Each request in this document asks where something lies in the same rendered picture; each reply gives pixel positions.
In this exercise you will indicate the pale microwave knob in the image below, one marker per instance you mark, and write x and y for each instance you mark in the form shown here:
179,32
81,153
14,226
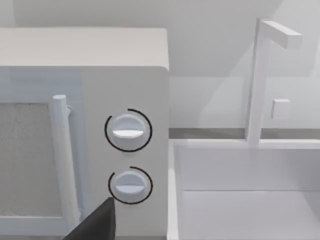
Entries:
130,185
128,130

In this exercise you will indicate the pale microwave oven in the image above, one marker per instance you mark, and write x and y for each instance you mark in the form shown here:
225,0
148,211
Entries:
140,85

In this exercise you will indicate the microwave door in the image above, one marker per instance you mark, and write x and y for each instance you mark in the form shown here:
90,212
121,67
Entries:
32,155

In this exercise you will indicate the white sink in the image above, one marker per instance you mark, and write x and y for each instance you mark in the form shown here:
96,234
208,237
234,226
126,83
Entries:
245,190

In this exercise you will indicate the tall white tap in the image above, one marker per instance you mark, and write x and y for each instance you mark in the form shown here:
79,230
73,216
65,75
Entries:
260,82

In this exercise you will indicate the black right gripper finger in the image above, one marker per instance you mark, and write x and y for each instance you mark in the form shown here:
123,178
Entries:
100,222

